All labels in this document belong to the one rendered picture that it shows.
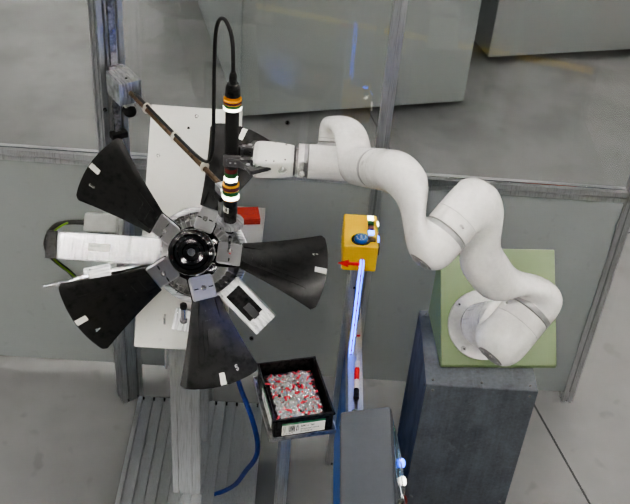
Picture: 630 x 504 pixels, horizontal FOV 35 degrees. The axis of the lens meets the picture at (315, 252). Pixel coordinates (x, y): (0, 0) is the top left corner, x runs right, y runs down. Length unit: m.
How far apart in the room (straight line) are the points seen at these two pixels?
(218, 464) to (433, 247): 1.73
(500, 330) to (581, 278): 1.36
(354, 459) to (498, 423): 0.82
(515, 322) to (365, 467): 0.53
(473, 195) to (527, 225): 1.41
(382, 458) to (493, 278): 0.46
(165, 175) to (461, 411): 1.06
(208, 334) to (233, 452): 1.05
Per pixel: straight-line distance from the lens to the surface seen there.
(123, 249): 2.74
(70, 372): 4.00
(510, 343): 2.32
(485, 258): 2.15
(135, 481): 3.51
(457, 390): 2.70
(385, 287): 3.59
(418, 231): 2.03
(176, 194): 2.85
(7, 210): 3.57
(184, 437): 3.25
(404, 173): 2.05
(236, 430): 3.64
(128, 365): 3.73
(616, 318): 4.54
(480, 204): 2.07
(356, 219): 2.96
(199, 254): 2.56
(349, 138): 2.30
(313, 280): 2.59
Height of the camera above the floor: 2.81
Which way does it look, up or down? 38 degrees down
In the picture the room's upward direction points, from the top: 5 degrees clockwise
